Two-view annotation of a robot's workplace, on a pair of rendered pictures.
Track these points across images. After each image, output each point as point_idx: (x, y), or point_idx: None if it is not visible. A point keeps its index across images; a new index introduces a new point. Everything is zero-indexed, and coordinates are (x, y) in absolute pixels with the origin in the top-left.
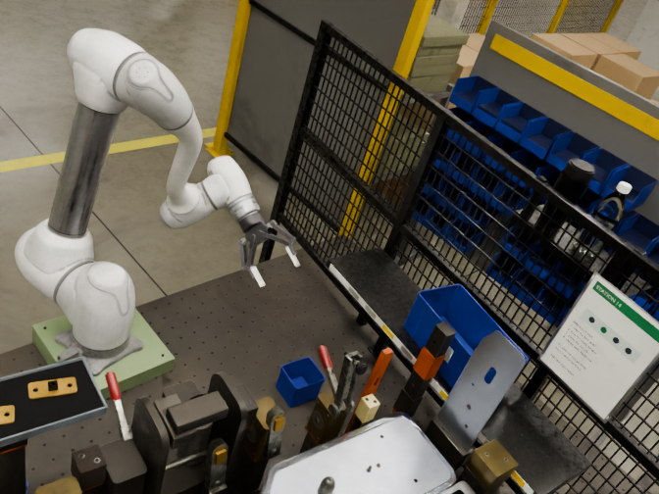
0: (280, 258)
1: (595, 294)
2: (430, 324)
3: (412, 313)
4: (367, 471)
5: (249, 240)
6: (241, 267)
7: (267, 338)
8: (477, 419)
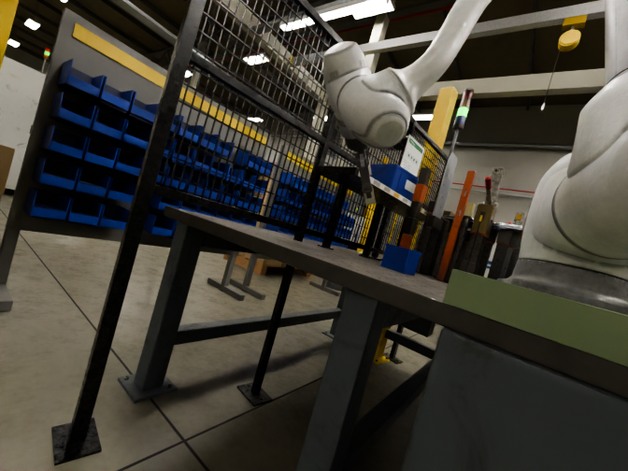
0: (225, 225)
1: (409, 143)
2: (404, 178)
3: (394, 178)
4: (493, 227)
5: (365, 157)
6: (371, 189)
7: (358, 262)
8: (444, 200)
